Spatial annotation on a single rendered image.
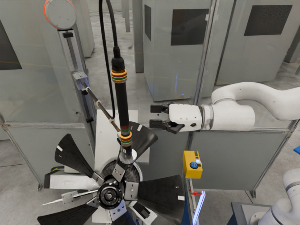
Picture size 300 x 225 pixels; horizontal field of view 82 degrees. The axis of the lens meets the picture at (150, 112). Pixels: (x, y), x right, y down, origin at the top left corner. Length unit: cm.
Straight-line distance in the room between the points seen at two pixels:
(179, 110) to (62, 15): 83
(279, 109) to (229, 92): 15
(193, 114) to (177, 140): 110
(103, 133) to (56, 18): 68
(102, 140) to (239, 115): 82
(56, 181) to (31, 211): 141
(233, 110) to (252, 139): 126
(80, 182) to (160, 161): 98
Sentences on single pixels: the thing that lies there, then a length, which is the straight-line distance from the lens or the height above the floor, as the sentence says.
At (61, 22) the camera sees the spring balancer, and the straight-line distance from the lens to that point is 115.
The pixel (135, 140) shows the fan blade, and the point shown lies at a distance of 87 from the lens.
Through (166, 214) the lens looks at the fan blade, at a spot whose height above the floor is 115.
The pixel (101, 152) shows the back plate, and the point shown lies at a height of 116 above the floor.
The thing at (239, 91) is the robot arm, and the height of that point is 172.
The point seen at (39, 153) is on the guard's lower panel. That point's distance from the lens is 217.
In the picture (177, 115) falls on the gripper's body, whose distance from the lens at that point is 55.
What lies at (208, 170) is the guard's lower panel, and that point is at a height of 41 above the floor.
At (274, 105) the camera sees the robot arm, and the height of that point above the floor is 172.
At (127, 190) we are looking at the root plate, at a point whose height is 119.
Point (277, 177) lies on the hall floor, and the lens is 291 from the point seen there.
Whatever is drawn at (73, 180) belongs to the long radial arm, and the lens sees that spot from 112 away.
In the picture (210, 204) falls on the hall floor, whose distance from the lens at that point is 233.
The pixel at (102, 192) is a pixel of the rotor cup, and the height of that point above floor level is 123.
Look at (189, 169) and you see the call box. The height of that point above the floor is 107.
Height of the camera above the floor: 199
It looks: 36 degrees down
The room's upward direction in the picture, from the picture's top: straight up
